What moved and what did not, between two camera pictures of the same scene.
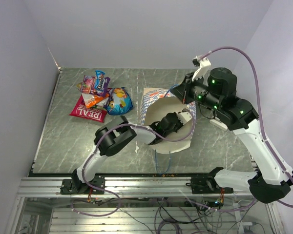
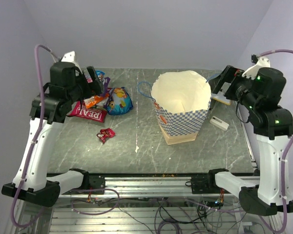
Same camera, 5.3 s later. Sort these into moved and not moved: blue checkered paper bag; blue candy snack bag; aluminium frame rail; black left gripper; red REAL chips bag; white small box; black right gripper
Moved: black left gripper; black right gripper; blue checkered paper bag
Not moved: red REAL chips bag; blue candy snack bag; aluminium frame rail; white small box
